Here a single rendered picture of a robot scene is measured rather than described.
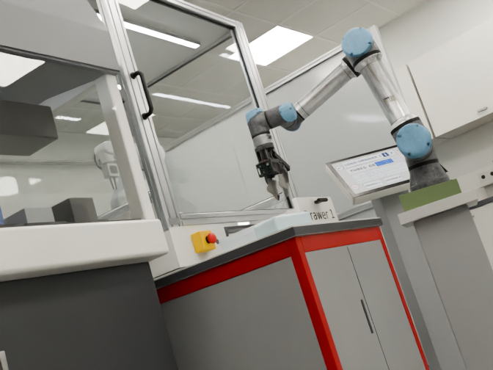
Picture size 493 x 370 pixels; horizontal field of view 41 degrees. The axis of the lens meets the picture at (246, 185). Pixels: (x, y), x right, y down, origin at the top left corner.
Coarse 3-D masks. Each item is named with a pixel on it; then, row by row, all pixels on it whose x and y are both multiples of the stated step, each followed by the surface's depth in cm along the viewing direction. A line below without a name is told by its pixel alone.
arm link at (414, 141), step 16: (352, 32) 240; (368, 32) 238; (352, 48) 238; (368, 48) 237; (352, 64) 242; (368, 64) 238; (368, 80) 239; (384, 80) 236; (384, 96) 236; (400, 96) 236; (384, 112) 237; (400, 112) 233; (400, 128) 231; (416, 128) 228; (400, 144) 230; (416, 144) 228; (432, 144) 238; (416, 160) 239
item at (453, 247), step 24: (408, 216) 233; (432, 216) 234; (456, 216) 231; (432, 240) 233; (456, 240) 231; (480, 240) 228; (432, 264) 232; (456, 264) 230; (480, 264) 227; (456, 288) 229; (480, 288) 226; (456, 312) 228; (480, 312) 226; (456, 336) 227; (480, 336) 225; (480, 360) 224
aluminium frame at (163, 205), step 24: (96, 0) 246; (168, 0) 281; (120, 24) 246; (240, 24) 329; (120, 48) 241; (240, 48) 323; (120, 72) 240; (144, 96) 242; (264, 96) 323; (144, 120) 237; (144, 144) 232; (144, 168) 232; (168, 192) 233; (288, 192) 308; (168, 216) 228; (192, 216) 239; (216, 216) 251; (240, 216) 266; (264, 216) 280
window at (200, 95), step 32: (128, 0) 260; (128, 32) 252; (160, 32) 270; (192, 32) 291; (224, 32) 317; (160, 64) 262; (192, 64) 282; (224, 64) 305; (160, 96) 253; (192, 96) 272; (224, 96) 294; (160, 128) 246; (192, 128) 263; (224, 128) 284; (192, 160) 255; (224, 160) 274; (256, 160) 296; (192, 192) 248; (224, 192) 265; (256, 192) 286
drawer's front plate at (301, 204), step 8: (296, 200) 236; (304, 200) 241; (312, 200) 246; (328, 200) 257; (296, 208) 235; (304, 208) 238; (312, 208) 243; (320, 208) 249; (328, 208) 254; (312, 216) 241; (328, 216) 252; (336, 216) 258
